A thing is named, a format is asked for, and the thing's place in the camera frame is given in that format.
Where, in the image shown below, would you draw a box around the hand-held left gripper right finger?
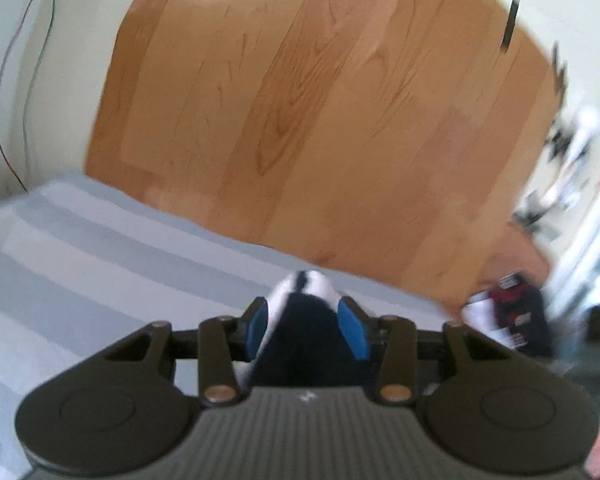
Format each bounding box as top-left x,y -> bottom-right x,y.
336,296 -> 513,406

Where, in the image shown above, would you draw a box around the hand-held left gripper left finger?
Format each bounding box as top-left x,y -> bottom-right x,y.
102,297 -> 270,406

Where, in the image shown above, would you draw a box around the black knit sweater white stripes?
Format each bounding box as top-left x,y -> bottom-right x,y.
232,270 -> 381,389

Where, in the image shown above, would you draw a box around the white garment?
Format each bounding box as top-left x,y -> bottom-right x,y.
461,295 -> 526,348

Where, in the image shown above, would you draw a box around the black garment red print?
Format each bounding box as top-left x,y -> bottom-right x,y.
485,272 -> 556,358

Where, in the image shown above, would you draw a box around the grey striped bedsheet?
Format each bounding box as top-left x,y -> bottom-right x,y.
0,170 -> 461,480

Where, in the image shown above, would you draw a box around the wood grain board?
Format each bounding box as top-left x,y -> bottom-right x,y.
82,0 -> 563,313

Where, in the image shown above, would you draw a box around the black tape strips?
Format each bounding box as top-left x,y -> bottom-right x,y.
499,0 -> 522,56

